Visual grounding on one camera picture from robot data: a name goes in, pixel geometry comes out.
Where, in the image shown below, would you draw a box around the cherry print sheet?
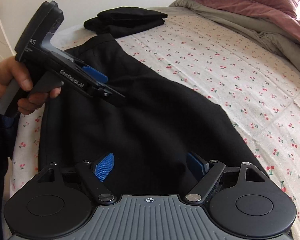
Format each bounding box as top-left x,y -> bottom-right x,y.
10,8 -> 300,239

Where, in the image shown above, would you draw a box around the person left hand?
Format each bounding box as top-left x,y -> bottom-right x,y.
0,56 -> 61,115

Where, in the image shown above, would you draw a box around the mauve velvet duvet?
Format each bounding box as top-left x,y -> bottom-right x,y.
168,0 -> 300,67

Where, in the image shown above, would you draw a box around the folded black garment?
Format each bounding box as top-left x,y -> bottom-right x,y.
83,7 -> 168,38

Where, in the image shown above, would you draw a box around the black pants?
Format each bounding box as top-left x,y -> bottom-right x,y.
38,35 -> 260,195

